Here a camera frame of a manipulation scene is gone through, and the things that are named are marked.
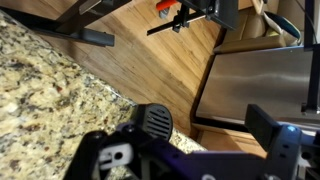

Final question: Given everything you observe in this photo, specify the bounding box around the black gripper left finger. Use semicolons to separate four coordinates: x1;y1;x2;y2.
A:
63;103;195;180

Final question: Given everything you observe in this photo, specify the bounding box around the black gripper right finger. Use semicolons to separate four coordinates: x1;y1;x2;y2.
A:
244;103;305;180

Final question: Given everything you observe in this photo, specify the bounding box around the stainless steel refrigerator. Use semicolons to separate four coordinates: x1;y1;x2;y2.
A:
194;44;320;130

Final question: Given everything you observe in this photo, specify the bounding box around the black equipment box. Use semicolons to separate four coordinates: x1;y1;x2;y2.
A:
146;0;240;37

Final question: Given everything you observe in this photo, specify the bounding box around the orange clamp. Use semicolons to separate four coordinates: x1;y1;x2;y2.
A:
155;0;180;12

